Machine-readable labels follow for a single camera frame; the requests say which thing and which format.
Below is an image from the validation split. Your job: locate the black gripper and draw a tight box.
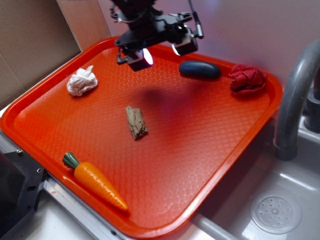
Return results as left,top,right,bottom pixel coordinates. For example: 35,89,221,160
110,0,198,72

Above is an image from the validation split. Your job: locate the red cloth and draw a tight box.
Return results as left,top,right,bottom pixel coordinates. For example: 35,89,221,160
229,64,267,96

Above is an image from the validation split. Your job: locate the orange plastic tray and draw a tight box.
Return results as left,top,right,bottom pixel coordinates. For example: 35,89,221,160
0,38,283,239

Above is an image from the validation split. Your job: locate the crumpled white paper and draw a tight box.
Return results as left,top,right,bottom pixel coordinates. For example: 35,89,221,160
66,65,98,97

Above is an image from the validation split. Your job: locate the grey toy sink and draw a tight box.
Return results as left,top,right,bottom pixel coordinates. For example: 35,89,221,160
192,122,320,240

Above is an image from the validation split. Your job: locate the dark faucet knob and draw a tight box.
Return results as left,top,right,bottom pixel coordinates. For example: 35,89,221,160
304,71,320,134

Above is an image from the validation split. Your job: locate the brown cardboard panel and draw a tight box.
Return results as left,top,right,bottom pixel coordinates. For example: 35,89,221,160
0,0,80,108

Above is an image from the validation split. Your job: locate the small wood piece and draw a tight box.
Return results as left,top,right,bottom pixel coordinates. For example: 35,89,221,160
125,106,148,140

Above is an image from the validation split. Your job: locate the dark plastic pickle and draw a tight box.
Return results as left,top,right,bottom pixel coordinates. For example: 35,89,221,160
178,60,221,79

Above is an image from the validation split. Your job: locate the orange plastic carrot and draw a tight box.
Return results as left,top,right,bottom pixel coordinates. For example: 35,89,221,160
62,152,129,211

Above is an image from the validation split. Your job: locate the grey toy faucet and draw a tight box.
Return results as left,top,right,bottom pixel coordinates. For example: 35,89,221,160
273,40,320,161

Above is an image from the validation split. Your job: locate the black metal bracket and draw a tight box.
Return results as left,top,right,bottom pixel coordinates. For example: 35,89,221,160
0,151,46,240

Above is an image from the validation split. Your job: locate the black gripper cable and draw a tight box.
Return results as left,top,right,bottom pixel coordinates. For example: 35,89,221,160
187,0,205,40

